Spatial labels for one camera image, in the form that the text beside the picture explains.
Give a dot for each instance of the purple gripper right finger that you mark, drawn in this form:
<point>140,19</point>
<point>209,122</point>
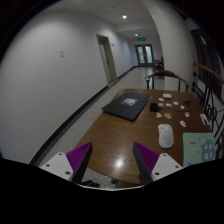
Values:
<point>153,166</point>

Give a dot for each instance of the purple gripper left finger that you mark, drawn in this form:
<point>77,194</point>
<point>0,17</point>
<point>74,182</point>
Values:
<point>70,166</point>

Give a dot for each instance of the white computer mouse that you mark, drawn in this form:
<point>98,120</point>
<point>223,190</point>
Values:
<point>166,136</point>

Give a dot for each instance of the black mouse pad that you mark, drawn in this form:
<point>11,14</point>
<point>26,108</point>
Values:
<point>128,106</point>

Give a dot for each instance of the small tan card piece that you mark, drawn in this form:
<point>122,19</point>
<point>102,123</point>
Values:
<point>167,115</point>

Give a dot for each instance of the small white card piece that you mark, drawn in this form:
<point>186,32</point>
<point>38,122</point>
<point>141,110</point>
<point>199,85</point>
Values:
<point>182,123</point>

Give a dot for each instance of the small black box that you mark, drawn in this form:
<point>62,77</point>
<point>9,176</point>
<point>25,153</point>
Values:
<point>154,107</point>

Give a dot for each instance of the teal booklet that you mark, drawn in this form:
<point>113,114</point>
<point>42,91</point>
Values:
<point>198,148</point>

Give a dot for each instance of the white rectangular eraser box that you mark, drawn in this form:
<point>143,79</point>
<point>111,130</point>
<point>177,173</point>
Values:
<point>167,96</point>

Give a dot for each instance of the white pen-like stick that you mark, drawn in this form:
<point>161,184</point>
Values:
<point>204,119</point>

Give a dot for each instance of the double glass exit door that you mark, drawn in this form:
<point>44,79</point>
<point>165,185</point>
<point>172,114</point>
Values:
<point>144,55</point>

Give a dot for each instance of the wooden stair handrail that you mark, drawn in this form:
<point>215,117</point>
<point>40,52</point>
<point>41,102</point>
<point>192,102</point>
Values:
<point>209,71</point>

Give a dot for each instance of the beige side door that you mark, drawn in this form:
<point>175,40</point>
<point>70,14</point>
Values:
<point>107,58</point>

